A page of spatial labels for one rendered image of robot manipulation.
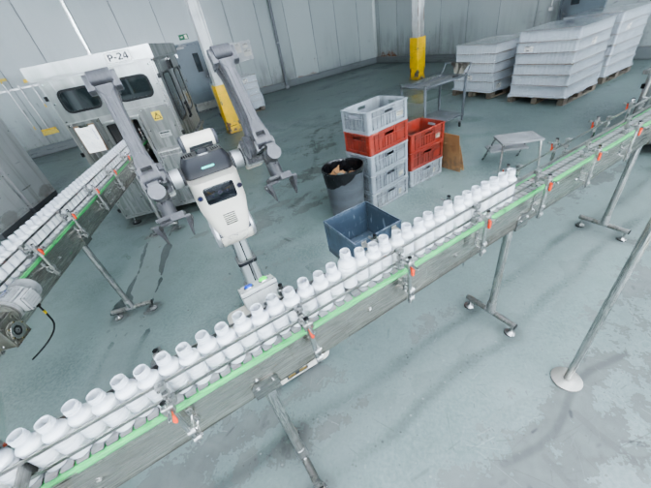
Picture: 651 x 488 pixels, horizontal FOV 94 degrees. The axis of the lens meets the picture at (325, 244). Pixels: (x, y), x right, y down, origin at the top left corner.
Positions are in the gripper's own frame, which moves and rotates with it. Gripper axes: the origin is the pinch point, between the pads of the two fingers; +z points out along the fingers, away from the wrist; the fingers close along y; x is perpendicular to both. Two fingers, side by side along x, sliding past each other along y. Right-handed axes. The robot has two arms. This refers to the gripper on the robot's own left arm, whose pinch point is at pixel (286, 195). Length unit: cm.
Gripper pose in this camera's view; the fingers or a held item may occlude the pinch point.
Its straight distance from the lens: 134.0
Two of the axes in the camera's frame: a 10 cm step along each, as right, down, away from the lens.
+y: 8.3, -4.3, 3.5
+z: 4.0, 9.0, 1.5
